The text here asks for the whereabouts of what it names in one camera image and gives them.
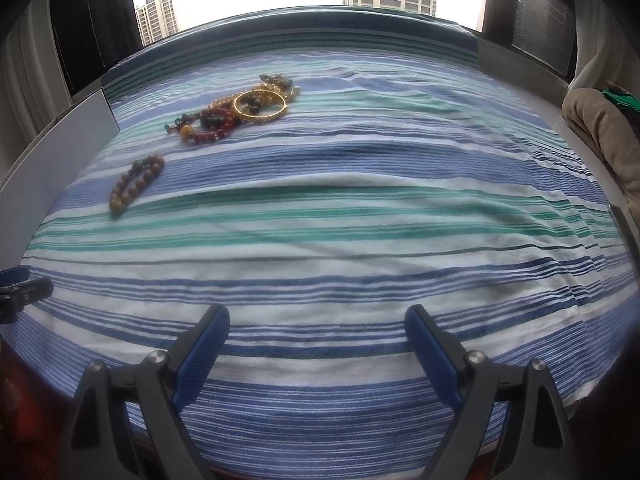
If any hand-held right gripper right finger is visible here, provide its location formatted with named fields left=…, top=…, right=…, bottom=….
left=405, top=304, right=576, bottom=480

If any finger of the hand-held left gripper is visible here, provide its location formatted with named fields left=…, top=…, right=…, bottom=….
left=0, top=267, right=54, bottom=323

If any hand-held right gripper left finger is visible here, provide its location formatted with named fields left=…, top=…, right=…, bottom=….
left=60, top=304, right=231, bottom=480

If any brown wooden bead bracelet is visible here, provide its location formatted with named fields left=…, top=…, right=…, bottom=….
left=109, top=154, right=166, bottom=216

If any red bead bracelet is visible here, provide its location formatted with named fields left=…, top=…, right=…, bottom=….
left=190, top=109, right=236, bottom=146

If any mixed bead bracelet yellow bead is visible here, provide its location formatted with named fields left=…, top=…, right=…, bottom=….
left=162, top=112, right=201, bottom=143

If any gold bangle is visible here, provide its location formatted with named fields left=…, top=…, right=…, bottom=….
left=231, top=89, right=290, bottom=122

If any gold bead necklace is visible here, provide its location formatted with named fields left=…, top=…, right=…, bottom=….
left=207, top=87, right=286, bottom=111

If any dark metal brooch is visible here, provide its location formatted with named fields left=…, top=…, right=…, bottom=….
left=257, top=74, right=301, bottom=98

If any blue green striped blanket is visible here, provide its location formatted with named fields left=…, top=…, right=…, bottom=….
left=0, top=5, right=633, bottom=466

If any flat lying smartphone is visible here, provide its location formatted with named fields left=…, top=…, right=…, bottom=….
left=607, top=204, right=640, bottom=261

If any dark curtain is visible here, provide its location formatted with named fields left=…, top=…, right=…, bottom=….
left=50, top=0, right=143, bottom=98

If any beige folded blanket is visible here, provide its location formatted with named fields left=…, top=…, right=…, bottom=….
left=561, top=87, right=640, bottom=211

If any small high-rise building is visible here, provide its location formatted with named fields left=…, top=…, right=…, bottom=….
left=135, top=0, right=181, bottom=46

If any green cloth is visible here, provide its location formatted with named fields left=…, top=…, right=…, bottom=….
left=600, top=80, right=640, bottom=111

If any window blind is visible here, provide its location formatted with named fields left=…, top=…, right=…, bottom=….
left=512, top=0, right=578, bottom=81

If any white curtain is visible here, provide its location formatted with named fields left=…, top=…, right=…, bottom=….
left=570, top=0, right=640, bottom=96

